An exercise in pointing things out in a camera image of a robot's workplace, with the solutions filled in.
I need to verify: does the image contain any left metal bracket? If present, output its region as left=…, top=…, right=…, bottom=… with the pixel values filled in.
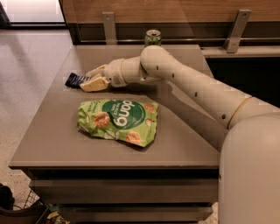
left=101, top=11, right=117, bottom=45

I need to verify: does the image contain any dark blue rxbar wrapper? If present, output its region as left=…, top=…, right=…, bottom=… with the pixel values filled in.
left=65, top=73, right=90, bottom=88

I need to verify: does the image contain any dark basket with items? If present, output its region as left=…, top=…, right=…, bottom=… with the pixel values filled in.
left=0, top=184, right=70, bottom=224

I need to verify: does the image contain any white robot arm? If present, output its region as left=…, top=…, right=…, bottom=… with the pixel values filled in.
left=87, top=45, right=280, bottom=224

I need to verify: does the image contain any horizontal metal rail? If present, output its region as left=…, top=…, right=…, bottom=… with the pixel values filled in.
left=80, top=37, right=280, bottom=45

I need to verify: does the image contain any grey table with drawers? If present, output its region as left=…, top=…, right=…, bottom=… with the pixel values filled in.
left=10, top=45, right=224, bottom=224

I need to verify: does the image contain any metal bracket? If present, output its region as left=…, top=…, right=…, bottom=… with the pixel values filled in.
left=101, top=11, right=117, bottom=45
left=223, top=9, right=251, bottom=53

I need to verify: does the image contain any green dang chips bag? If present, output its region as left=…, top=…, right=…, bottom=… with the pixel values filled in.
left=78, top=99, right=158, bottom=147

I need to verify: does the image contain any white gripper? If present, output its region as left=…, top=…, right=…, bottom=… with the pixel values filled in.
left=80, top=59, right=127, bottom=92

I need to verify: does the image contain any right metal bracket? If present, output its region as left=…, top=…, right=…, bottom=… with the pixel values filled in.
left=223, top=9, right=251, bottom=53

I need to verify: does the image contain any green soda can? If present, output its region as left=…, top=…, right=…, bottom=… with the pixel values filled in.
left=144, top=29, right=161, bottom=46

